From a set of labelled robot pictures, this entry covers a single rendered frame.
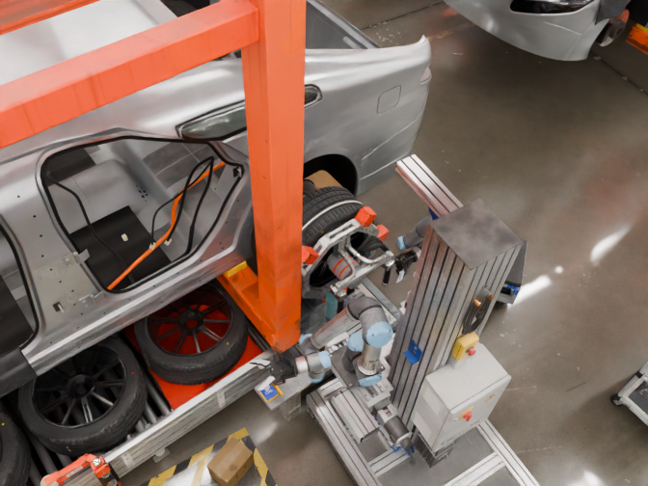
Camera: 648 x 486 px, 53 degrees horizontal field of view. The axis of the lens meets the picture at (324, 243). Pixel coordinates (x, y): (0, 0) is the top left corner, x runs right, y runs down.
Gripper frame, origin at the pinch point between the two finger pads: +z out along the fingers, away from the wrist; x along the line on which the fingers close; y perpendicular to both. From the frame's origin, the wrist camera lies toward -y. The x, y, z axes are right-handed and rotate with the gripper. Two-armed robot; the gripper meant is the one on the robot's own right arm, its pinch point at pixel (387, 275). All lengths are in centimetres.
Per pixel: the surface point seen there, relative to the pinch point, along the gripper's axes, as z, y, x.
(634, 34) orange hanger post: -349, -21, -72
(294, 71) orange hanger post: 59, 163, -9
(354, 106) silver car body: -19, 72, -61
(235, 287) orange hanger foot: 69, -15, -53
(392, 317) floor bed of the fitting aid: -21, -75, -5
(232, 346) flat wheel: 88, -33, -30
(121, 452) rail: 167, -44, -17
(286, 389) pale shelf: 77, -38, 8
